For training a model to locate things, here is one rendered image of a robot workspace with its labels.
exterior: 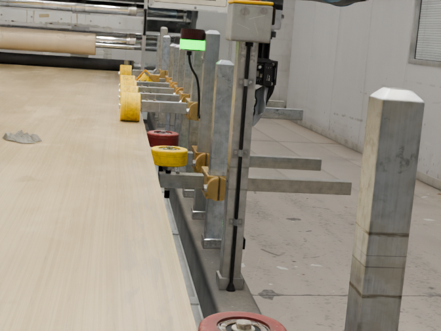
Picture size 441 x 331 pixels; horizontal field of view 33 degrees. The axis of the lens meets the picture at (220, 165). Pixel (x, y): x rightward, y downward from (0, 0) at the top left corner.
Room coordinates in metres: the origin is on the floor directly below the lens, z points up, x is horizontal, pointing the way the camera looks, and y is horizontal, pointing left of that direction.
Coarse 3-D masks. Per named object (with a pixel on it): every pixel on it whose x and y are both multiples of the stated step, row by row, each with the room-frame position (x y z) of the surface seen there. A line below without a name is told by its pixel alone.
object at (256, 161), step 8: (192, 152) 1.88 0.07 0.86; (192, 160) 1.87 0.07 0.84; (256, 160) 1.89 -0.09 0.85; (264, 160) 1.90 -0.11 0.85; (272, 160) 1.90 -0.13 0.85; (280, 160) 1.90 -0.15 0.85; (288, 160) 1.91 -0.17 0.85; (296, 160) 1.91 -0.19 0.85; (304, 160) 1.91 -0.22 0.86; (312, 160) 1.92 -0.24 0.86; (320, 160) 1.92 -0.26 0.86; (272, 168) 1.90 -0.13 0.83; (280, 168) 1.90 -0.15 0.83; (288, 168) 1.91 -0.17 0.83; (296, 168) 1.91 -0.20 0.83; (304, 168) 1.91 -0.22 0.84; (312, 168) 1.92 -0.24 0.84; (320, 168) 1.92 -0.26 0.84
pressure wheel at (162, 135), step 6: (150, 132) 1.86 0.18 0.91; (156, 132) 1.89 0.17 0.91; (162, 132) 1.87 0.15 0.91; (168, 132) 1.90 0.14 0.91; (174, 132) 1.89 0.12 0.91; (150, 138) 1.85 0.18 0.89; (156, 138) 1.84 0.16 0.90; (162, 138) 1.83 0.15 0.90; (168, 138) 1.84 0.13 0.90; (174, 138) 1.85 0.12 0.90; (150, 144) 1.84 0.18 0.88; (156, 144) 1.84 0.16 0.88; (162, 144) 1.83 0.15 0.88; (168, 144) 1.84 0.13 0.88; (174, 144) 1.85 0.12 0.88; (162, 168) 1.87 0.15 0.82
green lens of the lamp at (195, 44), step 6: (180, 42) 1.83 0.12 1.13; (186, 42) 1.82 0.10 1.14; (192, 42) 1.81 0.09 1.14; (198, 42) 1.82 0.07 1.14; (204, 42) 1.84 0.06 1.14; (180, 48) 1.83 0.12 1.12; (186, 48) 1.82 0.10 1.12; (192, 48) 1.81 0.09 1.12; (198, 48) 1.82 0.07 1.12; (204, 48) 1.84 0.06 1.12
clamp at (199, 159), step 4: (192, 148) 1.90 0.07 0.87; (196, 148) 1.88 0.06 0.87; (196, 152) 1.82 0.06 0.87; (200, 152) 1.83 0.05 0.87; (204, 152) 1.83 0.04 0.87; (208, 152) 1.83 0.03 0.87; (196, 156) 1.82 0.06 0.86; (200, 156) 1.80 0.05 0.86; (204, 156) 1.80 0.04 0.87; (208, 156) 1.81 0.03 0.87; (196, 160) 1.80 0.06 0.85; (200, 160) 1.80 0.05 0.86; (204, 160) 1.80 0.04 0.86; (208, 160) 1.81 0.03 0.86; (192, 164) 1.81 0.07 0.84; (196, 164) 1.80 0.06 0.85; (200, 164) 1.80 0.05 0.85; (204, 164) 1.80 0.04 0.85; (208, 164) 1.81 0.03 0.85; (192, 168) 1.87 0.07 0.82; (196, 168) 1.80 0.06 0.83; (200, 168) 1.80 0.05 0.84; (196, 172) 1.82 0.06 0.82; (200, 172) 1.81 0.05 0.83
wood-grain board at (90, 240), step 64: (0, 128) 1.79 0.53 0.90; (64, 128) 1.87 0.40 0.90; (128, 128) 1.95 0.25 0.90; (0, 192) 1.12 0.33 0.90; (64, 192) 1.15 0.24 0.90; (128, 192) 1.18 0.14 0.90; (0, 256) 0.81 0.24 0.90; (64, 256) 0.82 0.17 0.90; (128, 256) 0.84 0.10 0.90; (0, 320) 0.63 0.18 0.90; (64, 320) 0.64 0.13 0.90; (128, 320) 0.65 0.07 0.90; (192, 320) 0.66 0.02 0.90
